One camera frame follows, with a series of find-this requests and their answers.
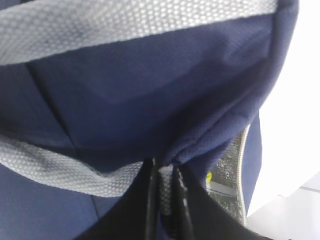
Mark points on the yellow banana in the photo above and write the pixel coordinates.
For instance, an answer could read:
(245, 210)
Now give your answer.
(208, 177)

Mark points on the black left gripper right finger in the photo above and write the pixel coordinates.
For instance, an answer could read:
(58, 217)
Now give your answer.
(198, 217)

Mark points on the navy blue lunch bag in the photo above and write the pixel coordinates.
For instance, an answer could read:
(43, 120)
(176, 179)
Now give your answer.
(89, 89)

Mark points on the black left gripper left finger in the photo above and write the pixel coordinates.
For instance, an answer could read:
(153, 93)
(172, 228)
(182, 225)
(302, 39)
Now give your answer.
(134, 216)

